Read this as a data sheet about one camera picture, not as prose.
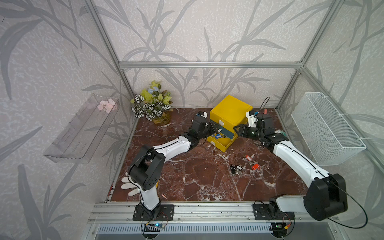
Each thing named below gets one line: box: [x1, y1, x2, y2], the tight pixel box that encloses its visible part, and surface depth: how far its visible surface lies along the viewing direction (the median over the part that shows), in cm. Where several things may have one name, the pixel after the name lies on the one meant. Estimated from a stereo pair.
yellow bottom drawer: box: [207, 135, 233, 153], surface depth 96 cm
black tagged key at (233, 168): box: [229, 164, 236, 174], surface depth 91 cm
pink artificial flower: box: [97, 98, 118, 113], surface depth 78 cm
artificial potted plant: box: [130, 80, 174, 124], surface depth 93 cm
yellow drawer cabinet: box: [207, 95, 254, 153], surface depth 93 cm
